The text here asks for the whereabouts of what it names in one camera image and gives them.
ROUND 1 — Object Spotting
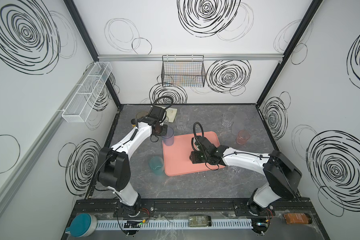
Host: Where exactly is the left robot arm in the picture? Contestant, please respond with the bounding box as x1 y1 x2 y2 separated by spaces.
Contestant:
95 106 168 207

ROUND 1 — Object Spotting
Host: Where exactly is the white green sugar pouch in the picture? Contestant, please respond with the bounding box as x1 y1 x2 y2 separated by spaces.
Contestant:
165 108 178 123

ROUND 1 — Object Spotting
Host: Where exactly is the pink translucent plastic cup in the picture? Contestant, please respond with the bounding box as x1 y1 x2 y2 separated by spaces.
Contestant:
236 130 251 145

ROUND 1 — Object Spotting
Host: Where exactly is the white slotted cable duct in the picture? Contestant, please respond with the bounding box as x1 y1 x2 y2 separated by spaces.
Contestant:
96 219 253 231

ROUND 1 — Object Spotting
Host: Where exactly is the blue textured plastic cup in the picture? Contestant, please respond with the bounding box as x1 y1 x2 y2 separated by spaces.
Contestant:
162 127 174 146

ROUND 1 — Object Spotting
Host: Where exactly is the black wire basket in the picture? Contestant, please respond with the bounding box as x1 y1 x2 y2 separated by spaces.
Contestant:
161 55 207 88

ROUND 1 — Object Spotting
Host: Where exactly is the clear short glass front right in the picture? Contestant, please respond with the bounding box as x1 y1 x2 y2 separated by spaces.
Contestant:
227 166 240 177

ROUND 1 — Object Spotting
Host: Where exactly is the yellow spice jar black lid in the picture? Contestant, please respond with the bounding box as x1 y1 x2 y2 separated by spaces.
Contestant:
131 119 139 128

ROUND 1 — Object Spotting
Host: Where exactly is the black mounting rail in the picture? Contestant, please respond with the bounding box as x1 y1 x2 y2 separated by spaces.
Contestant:
72 198 314 217

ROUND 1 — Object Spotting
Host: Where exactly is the white mesh wall shelf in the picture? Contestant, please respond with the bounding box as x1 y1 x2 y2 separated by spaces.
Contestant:
62 62 113 123

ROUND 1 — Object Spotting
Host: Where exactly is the pink plastic tray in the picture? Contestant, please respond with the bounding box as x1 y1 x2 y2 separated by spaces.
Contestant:
163 134 218 177

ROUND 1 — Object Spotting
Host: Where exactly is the teal green plastic cup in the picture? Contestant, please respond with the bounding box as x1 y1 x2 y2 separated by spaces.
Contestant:
149 156 164 176

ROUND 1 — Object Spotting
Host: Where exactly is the frosted white plastic cup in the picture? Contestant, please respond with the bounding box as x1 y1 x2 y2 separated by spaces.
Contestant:
232 112 248 136

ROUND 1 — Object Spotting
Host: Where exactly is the clear glass back right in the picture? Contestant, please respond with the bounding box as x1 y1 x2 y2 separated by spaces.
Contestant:
222 112 235 128

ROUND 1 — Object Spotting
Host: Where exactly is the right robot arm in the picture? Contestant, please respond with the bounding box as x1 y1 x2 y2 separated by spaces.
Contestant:
190 136 302 216

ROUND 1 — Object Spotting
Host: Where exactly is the clear ribbed plastic cup front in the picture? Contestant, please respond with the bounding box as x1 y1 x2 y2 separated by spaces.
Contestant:
176 115 188 131

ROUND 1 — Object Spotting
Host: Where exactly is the amber yellow plastic cup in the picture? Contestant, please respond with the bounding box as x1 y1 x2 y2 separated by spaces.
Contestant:
136 111 149 122

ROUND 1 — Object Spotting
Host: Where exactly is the teal lidded container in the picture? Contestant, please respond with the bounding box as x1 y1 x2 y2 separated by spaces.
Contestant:
65 214 98 238

